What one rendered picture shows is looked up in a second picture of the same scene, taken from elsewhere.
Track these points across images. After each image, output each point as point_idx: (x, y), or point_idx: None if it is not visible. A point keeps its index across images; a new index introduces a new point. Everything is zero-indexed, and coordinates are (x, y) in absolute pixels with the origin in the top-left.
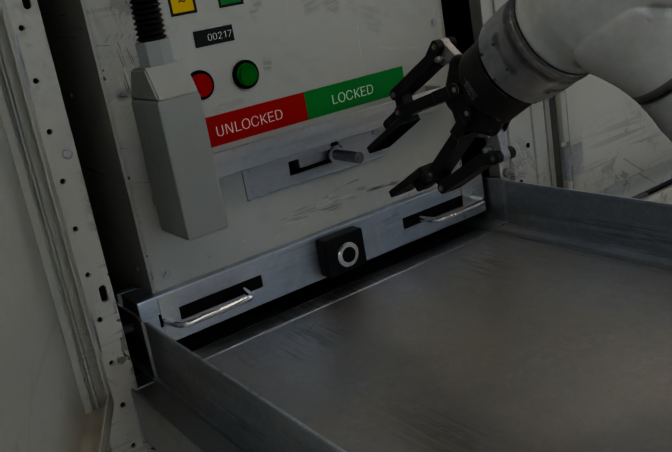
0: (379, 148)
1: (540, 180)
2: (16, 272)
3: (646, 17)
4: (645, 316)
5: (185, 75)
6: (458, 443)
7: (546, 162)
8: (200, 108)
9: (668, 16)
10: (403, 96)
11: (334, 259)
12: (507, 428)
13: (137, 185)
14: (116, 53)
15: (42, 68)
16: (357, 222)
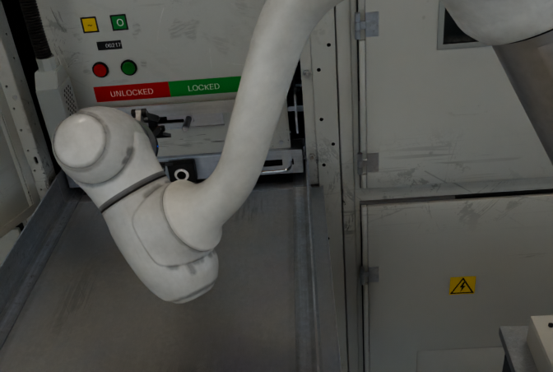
0: (160, 137)
1: (342, 167)
2: None
3: (73, 180)
4: (230, 290)
5: (53, 79)
6: (72, 305)
7: (350, 157)
8: (58, 97)
9: (79, 184)
10: (149, 122)
11: (173, 174)
12: (94, 310)
13: None
14: (53, 48)
15: (1, 58)
16: (198, 157)
